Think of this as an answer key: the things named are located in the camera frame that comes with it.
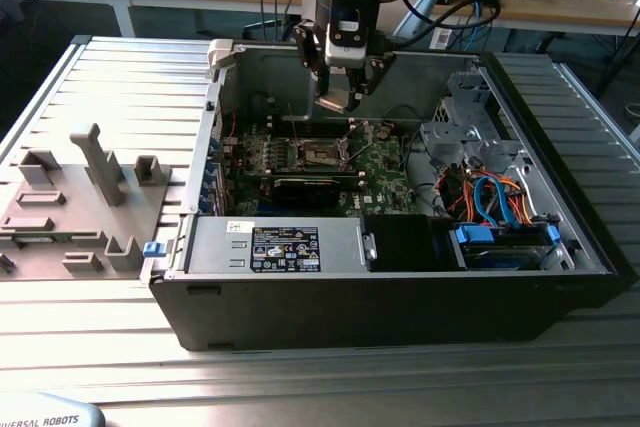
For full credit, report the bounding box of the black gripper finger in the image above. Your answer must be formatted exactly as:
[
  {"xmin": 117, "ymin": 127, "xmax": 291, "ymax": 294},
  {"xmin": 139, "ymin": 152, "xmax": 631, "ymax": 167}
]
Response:
[
  {"xmin": 347, "ymin": 50, "xmax": 399, "ymax": 113},
  {"xmin": 292, "ymin": 19, "xmax": 334, "ymax": 98}
]

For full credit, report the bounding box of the silver CPU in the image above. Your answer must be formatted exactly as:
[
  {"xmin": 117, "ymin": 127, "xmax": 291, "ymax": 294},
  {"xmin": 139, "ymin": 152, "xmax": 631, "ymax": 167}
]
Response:
[{"xmin": 314, "ymin": 86, "xmax": 354, "ymax": 115}]

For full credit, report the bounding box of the CPU socket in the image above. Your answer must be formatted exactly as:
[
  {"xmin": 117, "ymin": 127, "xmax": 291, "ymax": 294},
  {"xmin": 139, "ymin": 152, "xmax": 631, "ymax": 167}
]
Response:
[{"xmin": 296, "ymin": 136, "xmax": 351, "ymax": 169}]

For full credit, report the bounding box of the green motherboard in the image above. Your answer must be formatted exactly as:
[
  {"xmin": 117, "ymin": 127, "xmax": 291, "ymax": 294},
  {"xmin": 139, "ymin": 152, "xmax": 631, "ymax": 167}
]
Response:
[{"xmin": 219, "ymin": 119, "xmax": 419, "ymax": 216}]

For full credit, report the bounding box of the beige case latch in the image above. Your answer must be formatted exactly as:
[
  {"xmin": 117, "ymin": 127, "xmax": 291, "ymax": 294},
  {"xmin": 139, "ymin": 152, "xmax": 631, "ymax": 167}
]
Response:
[{"xmin": 207, "ymin": 39, "xmax": 236, "ymax": 71}]

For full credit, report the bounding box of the pale grey slanted panel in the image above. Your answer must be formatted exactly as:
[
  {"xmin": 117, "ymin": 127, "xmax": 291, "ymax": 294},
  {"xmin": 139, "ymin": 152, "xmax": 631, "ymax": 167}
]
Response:
[{"xmin": 392, "ymin": 0, "xmax": 446, "ymax": 41}]

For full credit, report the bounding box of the grey metal disk bay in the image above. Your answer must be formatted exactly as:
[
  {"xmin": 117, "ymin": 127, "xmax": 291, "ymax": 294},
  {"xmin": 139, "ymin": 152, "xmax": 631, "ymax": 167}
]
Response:
[{"xmin": 418, "ymin": 70, "xmax": 536, "ymax": 173}]

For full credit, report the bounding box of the black graphics card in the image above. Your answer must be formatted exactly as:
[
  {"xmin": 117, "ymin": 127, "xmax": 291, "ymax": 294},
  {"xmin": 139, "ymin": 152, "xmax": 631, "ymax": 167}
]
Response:
[{"xmin": 269, "ymin": 174, "xmax": 361, "ymax": 209}]

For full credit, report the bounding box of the hard disk in blue carrier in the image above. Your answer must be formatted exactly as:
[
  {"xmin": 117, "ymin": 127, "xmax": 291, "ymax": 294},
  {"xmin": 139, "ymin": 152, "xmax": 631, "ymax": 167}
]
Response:
[{"xmin": 448, "ymin": 223, "xmax": 562, "ymax": 271}]

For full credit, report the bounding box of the grey power supply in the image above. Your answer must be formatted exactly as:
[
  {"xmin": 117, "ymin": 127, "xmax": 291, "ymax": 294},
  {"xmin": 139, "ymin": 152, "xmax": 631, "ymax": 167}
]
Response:
[{"xmin": 184, "ymin": 216, "xmax": 369, "ymax": 276}]

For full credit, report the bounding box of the black open PC case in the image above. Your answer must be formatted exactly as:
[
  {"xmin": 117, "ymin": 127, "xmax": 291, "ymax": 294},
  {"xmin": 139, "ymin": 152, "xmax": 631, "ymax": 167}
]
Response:
[{"xmin": 148, "ymin": 39, "xmax": 631, "ymax": 352}]

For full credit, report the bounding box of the grey parts rack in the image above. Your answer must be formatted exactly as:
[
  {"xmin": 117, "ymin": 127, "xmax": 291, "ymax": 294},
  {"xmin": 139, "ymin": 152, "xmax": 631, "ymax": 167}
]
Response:
[{"xmin": 0, "ymin": 122, "xmax": 174, "ymax": 282}]

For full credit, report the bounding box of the pale blue teach pendant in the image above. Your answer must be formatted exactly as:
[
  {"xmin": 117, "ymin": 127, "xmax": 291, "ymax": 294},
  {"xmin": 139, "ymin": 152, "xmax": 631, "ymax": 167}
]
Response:
[{"xmin": 0, "ymin": 391, "xmax": 107, "ymax": 427}]

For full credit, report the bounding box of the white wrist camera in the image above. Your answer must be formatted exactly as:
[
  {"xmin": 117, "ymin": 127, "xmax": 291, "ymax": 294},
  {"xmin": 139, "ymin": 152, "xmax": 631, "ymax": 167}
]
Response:
[{"xmin": 323, "ymin": 0, "xmax": 381, "ymax": 69}]

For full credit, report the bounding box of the thin black looped wire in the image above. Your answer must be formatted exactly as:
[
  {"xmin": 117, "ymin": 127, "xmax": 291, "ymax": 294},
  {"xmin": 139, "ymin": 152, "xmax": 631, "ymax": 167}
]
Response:
[{"xmin": 383, "ymin": 103, "xmax": 426, "ymax": 124}]

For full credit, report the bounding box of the blue wire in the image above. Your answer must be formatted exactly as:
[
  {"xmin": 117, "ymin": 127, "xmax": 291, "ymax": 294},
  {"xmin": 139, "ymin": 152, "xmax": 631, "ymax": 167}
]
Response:
[{"xmin": 472, "ymin": 174, "xmax": 524, "ymax": 228}]

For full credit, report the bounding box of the orange wire bundle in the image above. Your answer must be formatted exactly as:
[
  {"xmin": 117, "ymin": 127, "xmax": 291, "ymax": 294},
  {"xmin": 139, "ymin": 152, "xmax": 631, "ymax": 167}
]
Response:
[{"xmin": 442, "ymin": 171, "xmax": 535, "ymax": 226}]

